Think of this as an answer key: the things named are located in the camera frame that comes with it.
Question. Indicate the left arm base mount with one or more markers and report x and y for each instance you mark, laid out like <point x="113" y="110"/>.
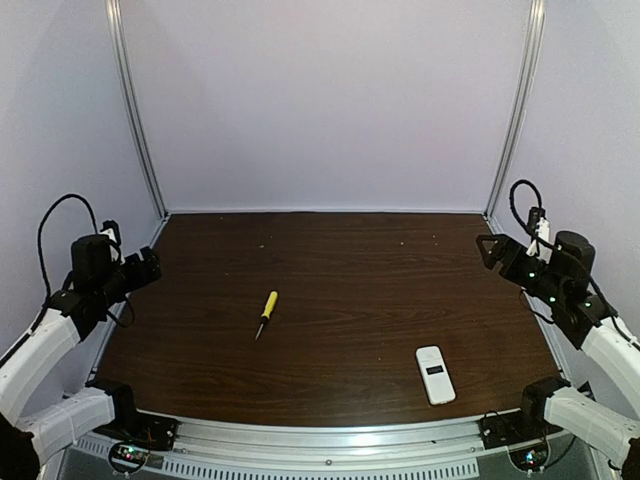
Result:
<point x="140" y="446"/>

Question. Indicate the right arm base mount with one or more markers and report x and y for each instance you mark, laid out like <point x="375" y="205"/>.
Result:
<point x="510" y="430"/>

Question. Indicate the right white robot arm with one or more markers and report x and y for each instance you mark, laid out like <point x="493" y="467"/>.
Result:
<point x="594" y="328"/>

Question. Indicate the aluminium frame post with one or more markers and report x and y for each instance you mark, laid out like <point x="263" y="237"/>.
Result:
<point x="125" y="74"/>
<point x="530" y="57"/>

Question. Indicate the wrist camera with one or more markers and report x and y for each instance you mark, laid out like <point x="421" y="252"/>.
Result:
<point x="111" y="229"/>
<point x="541" y="231"/>

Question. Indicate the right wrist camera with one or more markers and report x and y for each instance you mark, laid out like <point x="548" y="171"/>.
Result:
<point x="541" y="231"/>

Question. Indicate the left aluminium frame post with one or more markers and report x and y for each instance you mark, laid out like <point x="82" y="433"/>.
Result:
<point x="125" y="74"/>

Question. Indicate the right aluminium frame post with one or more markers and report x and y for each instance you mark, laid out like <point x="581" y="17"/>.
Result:
<point x="530" y="57"/>

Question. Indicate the yellow handled screwdriver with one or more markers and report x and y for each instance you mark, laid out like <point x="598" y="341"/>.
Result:
<point x="267" y="312"/>

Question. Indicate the front aluminium rail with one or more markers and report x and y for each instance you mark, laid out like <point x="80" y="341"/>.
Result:
<point x="437" y="450"/>

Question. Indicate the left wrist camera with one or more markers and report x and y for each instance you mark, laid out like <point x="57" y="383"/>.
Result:
<point x="111" y="229"/>

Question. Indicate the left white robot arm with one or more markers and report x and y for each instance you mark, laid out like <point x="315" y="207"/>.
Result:
<point x="27" y="443"/>

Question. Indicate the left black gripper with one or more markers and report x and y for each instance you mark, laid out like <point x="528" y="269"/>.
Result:
<point x="141" y="266"/>

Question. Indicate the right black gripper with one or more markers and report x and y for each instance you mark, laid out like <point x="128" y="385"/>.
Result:
<point x="507" y="256"/>

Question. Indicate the white remote control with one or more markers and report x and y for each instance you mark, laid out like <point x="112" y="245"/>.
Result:
<point x="435" y="376"/>

